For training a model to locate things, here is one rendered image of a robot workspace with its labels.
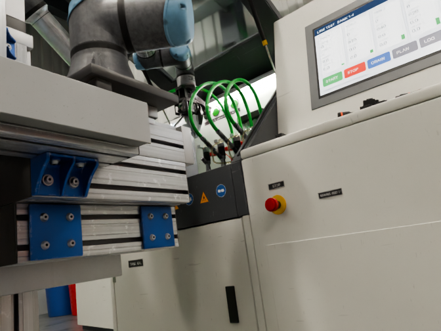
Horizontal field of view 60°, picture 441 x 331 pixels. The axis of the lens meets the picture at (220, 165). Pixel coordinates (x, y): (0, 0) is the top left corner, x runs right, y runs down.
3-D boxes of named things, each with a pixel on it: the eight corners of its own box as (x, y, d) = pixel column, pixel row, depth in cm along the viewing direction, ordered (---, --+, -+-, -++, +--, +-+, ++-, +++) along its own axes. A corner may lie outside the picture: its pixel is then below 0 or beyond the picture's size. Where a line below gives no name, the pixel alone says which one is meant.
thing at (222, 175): (113, 242, 148) (109, 201, 152) (122, 241, 152) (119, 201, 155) (237, 217, 111) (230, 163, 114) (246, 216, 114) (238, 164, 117)
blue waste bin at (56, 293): (37, 318, 661) (35, 272, 678) (68, 310, 710) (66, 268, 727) (57, 318, 629) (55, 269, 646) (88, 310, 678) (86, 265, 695)
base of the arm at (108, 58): (95, 75, 69) (92, 26, 71) (48, 102, 77) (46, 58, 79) (154, 96, 81) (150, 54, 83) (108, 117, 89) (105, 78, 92)
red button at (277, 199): (263, 216, 100) (260, 196, 101) (271, 215, 103) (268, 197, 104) (279, 213, 97) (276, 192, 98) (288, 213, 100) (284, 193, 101)
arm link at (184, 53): (161, 59, 143) (165, 72, 154) (190, 55, 143) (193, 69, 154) (159, 41, 145) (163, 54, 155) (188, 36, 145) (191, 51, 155)
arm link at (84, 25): (82, 72, 87) (79, 20, 90) (140, 64, 87) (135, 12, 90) (59, 45, 75) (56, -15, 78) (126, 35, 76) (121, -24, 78)
